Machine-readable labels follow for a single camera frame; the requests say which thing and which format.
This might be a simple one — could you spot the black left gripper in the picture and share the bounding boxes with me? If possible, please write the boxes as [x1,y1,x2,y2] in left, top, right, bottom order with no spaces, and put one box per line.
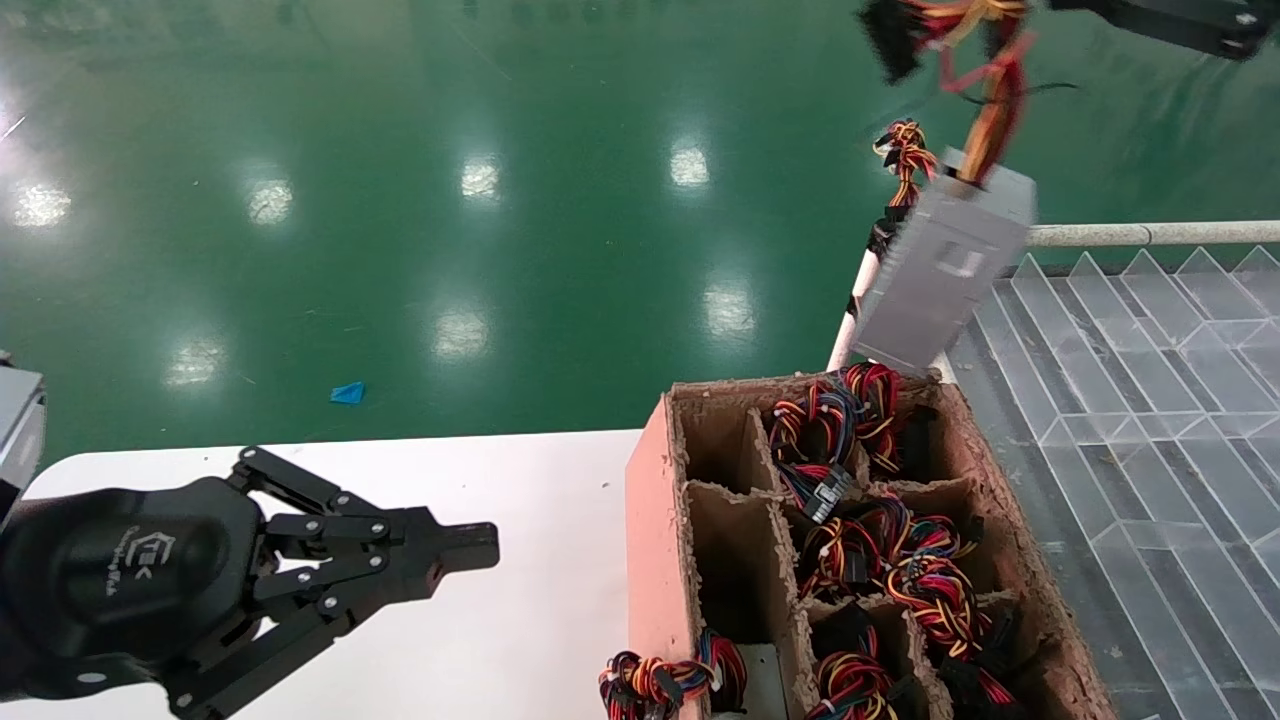
[0,476,446,720]

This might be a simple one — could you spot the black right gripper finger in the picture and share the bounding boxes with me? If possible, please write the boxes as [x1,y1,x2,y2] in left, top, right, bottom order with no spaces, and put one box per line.
[1048,0,1276,61]

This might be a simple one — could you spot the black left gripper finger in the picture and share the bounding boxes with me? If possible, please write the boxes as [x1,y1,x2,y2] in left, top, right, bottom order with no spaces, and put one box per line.
[228,446,499,573]

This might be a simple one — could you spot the grey power supply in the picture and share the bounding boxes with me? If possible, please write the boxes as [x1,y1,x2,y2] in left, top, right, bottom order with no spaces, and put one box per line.
[798,500,891,601]
[850,0,1079,379]
[805,625,921,720]
[598,630,791,720]
[840,362,939,479]
[872,120,941,211]
[768,385,863,525]
[880,510,991,661]
[935,610,1031,720]

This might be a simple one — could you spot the brown cardboard divider box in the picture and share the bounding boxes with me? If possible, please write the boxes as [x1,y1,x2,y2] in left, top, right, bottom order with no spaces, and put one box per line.
[625,368,1116,720]

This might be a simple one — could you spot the black pipe joint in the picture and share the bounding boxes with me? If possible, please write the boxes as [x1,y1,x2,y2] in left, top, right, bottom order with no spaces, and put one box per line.
[866,205,906,263]

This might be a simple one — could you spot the clear ribbed plastic sheet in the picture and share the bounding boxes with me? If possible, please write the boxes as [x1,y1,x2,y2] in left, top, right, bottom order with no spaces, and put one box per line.
[945,245,1280,720]

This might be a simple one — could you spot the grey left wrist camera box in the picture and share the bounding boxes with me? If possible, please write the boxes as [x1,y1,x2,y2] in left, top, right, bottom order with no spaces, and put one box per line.
[0,352,47,506]

